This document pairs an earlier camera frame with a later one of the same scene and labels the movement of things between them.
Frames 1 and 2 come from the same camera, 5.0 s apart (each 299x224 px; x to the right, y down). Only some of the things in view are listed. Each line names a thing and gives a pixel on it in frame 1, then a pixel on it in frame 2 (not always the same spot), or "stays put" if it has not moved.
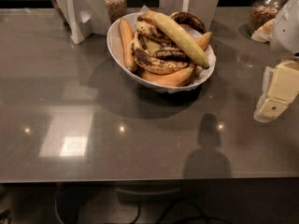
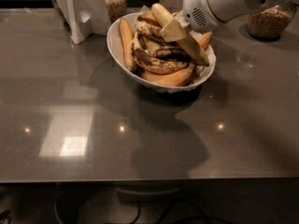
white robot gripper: x=287 y=27 -> x=196 y=12
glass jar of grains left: x=115 y=0 stays put
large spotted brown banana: x=153 y=63 stays put
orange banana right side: x=205 y=40 stays put
